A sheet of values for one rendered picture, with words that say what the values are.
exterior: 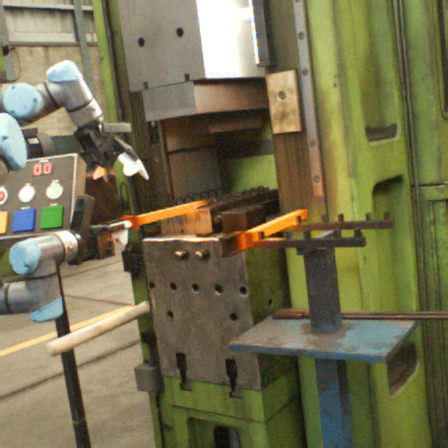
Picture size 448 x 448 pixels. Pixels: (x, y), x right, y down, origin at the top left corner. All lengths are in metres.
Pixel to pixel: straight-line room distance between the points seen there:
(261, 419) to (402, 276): 0.68
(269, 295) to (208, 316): 0.19
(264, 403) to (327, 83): 0.93
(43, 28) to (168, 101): 9.53
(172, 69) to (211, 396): 0.99
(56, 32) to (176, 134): 9.40
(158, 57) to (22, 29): 9.30
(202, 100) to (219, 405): 0.91
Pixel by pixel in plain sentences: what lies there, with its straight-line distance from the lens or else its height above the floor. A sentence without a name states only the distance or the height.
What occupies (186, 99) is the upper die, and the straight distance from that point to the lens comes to 1.92.
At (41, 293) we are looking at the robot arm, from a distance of 1.54.
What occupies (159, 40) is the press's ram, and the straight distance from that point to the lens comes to 1.98.
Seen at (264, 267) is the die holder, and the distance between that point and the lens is 1.88.
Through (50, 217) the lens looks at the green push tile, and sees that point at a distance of 2.15.
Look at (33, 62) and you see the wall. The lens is 11.02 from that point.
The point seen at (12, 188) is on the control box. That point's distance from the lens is 2.27.
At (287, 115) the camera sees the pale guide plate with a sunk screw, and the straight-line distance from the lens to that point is 1.87.
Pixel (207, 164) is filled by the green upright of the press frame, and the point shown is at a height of 1.10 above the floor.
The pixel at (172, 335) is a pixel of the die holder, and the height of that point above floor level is 0.61.
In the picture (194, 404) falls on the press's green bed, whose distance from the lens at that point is 2.09.
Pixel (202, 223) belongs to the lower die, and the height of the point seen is 0.95.
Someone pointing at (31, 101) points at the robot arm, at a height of 1.33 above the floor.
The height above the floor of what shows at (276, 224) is 0.96.
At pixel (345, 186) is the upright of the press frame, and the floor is 1.02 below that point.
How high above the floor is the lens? 1.21
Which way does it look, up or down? 9 degrees down
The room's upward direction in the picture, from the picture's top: 7 degrees counter-clockwise
